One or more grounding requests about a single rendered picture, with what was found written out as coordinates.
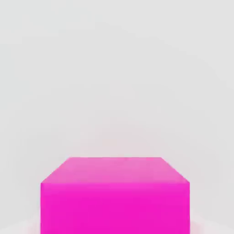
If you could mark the small magenta cube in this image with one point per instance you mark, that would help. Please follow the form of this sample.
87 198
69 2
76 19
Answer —
115 204

